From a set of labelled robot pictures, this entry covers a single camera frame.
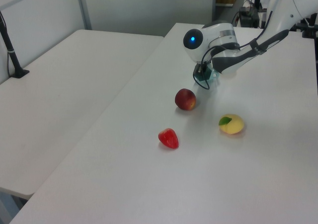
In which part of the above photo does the black electronic device box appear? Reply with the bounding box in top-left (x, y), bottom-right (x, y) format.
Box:
top-left (238, 6), bottom-right (259, 28)

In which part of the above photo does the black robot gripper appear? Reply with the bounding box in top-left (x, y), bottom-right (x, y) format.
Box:
top-left (193, 62), bottom-right (209, 81)

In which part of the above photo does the grey partition post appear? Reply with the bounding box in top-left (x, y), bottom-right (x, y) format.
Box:
top-left (75, 0), bottom-right (93, 31)

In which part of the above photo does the dark red toy peach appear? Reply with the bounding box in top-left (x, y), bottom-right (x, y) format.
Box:
top-left (174, 88), bottom-right (197, 111)

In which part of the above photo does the yellow toy peach with leaf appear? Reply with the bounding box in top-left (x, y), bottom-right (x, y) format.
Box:
top-left (218, 113), bottom-right (245, 135)

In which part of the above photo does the black tripod clamp stand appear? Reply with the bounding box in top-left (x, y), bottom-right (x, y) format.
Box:
top-left (295, 12), bottom-right (318, 39)

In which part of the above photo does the teal hexagonal mug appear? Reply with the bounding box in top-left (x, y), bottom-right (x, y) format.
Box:
top-left (195, 65), bottom-right (221, 86)

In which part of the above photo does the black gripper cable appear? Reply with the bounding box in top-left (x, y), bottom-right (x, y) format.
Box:
top-left (200, 0), bottom-right (290, 90)

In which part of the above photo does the black pole stand with base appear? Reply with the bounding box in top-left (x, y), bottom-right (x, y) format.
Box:
top-left (0, 10), bottom-right (30, 79)

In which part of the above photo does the red toy strawberry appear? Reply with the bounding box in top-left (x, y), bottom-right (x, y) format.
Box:
top-left (158, 128), bottom-right (179, 149)

